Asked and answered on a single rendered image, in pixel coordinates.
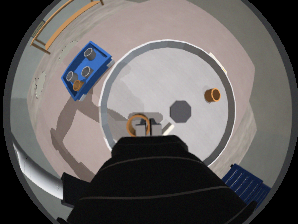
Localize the grey metal sleeve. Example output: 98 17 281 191
84 48 96 60
81 66 94 79
67 71 78 83

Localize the blue crate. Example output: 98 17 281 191
61 41 115 101

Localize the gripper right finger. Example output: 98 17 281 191
149 118 162 136

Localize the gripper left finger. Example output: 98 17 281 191
135 119 147 137

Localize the grey round turntable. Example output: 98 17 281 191
99 39 236 167

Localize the bronze bushing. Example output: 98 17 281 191
204 88 221 102
73 80 85 91
126 114 150 137

